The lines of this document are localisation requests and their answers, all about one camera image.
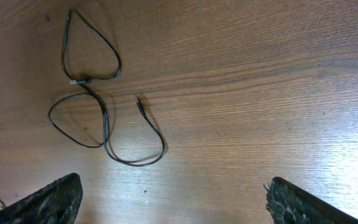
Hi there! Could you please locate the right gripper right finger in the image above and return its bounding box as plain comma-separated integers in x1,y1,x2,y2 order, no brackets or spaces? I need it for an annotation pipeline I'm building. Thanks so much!
264,177,358,224

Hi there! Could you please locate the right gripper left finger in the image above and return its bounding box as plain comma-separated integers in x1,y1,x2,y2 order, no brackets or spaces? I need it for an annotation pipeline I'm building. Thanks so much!
0,173,83,224

